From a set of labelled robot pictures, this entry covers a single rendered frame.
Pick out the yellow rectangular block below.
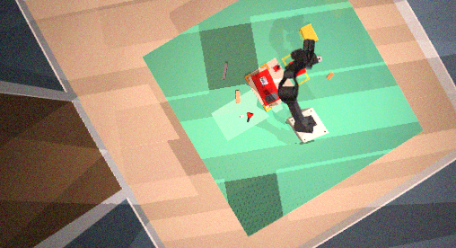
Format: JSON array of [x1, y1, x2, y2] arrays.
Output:
[[299, 24, 319, 42]]

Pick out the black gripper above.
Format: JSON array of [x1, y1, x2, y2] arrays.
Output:
[[285, 53, 319, 70]]

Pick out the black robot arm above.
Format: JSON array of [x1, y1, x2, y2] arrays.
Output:
[[277, 39, 317, 134]]

